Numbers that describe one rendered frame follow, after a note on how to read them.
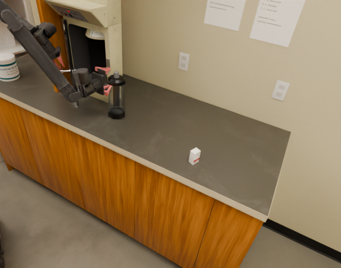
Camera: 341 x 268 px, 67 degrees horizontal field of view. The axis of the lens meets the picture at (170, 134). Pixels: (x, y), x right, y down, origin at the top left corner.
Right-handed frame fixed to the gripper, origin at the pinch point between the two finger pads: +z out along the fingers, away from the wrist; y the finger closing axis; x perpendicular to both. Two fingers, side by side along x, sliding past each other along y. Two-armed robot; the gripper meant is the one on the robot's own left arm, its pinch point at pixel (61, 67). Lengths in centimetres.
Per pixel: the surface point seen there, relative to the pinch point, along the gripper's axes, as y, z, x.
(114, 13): -38.6, -11.8, -1.7
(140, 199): -2, 70, 50
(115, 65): -26.0, 13.2, -0.9
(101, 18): -31.1, -14.4, 5.1
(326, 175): -112, 106, 75
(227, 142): -61, 57, 54
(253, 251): -52, 156, 78
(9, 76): 40, 6, -41
